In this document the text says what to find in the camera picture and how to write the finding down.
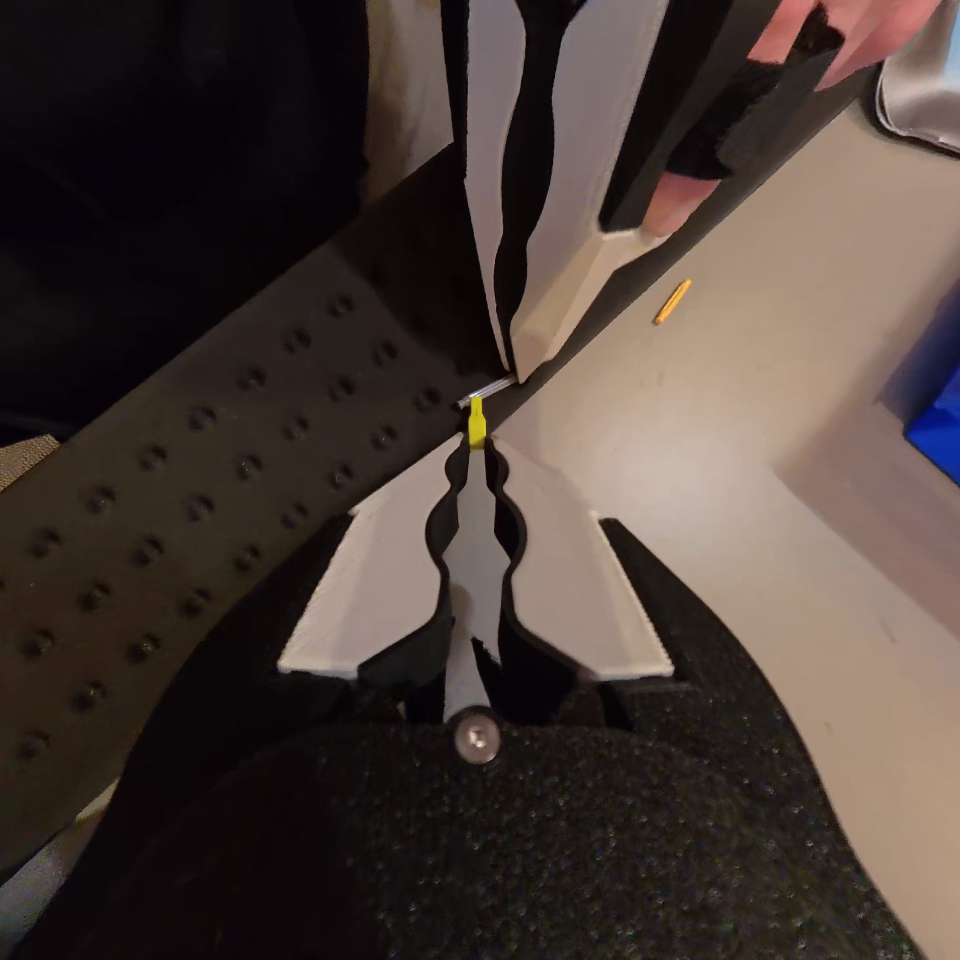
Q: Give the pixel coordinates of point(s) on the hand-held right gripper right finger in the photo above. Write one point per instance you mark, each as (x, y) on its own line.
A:
(585, 600)

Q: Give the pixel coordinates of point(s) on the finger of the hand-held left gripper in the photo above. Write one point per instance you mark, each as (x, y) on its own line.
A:
(491, 112)
(592, 112)

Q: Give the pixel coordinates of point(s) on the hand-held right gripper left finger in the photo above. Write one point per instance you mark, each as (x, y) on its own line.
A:
(367, 600)

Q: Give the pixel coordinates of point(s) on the yellow-green plastic connector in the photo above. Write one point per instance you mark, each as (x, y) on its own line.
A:
(476, 427)

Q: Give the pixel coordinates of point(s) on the thin grey plastic rod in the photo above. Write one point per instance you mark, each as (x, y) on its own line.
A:
(487, 390)

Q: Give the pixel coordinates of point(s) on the blue plastic storage bin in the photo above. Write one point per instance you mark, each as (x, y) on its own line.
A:
(937, 427)

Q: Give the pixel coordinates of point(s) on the person's left hand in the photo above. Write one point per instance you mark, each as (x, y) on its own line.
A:
(877, 30)

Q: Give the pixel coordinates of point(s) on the short yellow plastic rod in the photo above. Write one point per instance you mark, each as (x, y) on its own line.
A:
(673, 301)

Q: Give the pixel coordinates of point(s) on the black perforated mat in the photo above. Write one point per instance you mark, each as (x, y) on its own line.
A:
(225, 450)

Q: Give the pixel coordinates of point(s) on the tablet in clear case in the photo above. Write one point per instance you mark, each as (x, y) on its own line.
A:
(922, 90)

